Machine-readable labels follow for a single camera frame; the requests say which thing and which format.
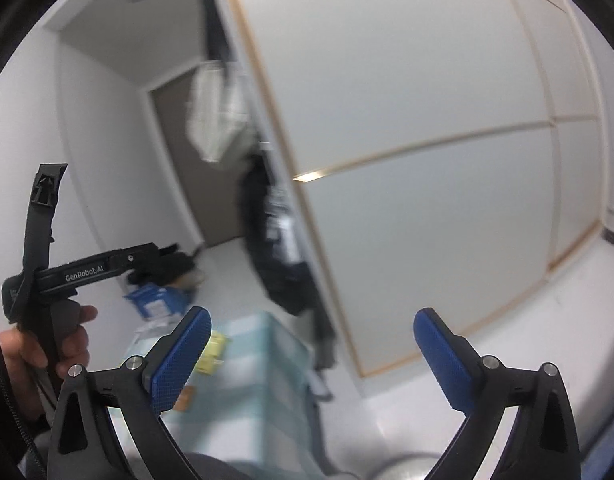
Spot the person's left hand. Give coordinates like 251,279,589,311
0,304,98,420

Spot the white wardrobe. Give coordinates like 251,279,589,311
219,0,606,377

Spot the brown door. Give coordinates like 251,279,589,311
150,70,242,247

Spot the blue cardboard box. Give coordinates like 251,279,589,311
124,283,194,321

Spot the black clothes pile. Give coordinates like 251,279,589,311
127,252,197,287

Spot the large yellow bread wrapper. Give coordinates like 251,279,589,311
194,330,229,375

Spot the brown sachet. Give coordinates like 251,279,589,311
173,385,196,412

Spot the teal checked tablecloth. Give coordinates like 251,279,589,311
162,311,324,479

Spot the white hanging bag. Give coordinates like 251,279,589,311
185,60,251,166

